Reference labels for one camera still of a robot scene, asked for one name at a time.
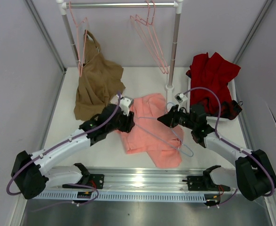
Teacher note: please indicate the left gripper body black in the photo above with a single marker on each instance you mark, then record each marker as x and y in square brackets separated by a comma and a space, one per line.
[124, 123]

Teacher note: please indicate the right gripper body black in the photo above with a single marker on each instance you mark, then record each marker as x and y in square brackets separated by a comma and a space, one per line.
[180, 118]

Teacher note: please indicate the blue wire hanger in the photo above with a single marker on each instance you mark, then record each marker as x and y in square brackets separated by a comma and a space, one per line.
[180, 138]

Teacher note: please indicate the pink skirt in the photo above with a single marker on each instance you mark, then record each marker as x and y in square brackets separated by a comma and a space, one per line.
[138, 141]

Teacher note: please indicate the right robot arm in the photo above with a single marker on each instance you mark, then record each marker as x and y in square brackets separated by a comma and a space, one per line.
[253, 174]

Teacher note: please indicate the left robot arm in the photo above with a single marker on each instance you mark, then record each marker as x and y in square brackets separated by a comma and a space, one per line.
[33, 173]

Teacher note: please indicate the pink hanger right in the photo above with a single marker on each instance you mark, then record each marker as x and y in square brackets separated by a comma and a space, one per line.
[155, 35]

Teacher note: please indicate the pink hanger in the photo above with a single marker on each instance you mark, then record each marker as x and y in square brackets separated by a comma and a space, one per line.
[81, 37]
[147, 40]
[155, 35]

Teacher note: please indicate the pink hanger middle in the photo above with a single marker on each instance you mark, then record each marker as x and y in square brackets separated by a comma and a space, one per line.
[147, 40]

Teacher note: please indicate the pink hanger far left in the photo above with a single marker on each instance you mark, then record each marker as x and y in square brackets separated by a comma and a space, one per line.
[81, 37]

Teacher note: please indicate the red garment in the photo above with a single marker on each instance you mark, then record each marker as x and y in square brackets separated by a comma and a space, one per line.
[213, 73]

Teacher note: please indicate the tan brown garment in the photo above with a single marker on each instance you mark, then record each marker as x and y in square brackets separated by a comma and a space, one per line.
[99, 82]

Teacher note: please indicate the white laundry basket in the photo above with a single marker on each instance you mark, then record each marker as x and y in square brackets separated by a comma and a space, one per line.
[232, 90]

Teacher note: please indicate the metal clothes rack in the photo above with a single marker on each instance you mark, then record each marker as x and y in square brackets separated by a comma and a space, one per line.
[177, 5]

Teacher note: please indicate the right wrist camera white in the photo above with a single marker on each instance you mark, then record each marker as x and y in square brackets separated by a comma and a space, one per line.
[181, 99]

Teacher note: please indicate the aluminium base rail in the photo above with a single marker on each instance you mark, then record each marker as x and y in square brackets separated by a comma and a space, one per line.
[160, 179]

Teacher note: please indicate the left black mount plate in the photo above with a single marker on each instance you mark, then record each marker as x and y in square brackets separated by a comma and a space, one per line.
[96, 180]

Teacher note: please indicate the black mount plate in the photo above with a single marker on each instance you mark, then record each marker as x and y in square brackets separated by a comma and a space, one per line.
[96, 180]
[203, 183]

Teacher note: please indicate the right black mount plate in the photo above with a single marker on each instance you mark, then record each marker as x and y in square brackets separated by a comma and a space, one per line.
[203, 183]

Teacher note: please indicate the white slotted cable duct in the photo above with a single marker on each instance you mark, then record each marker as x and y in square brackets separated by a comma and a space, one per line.
[123, 196]

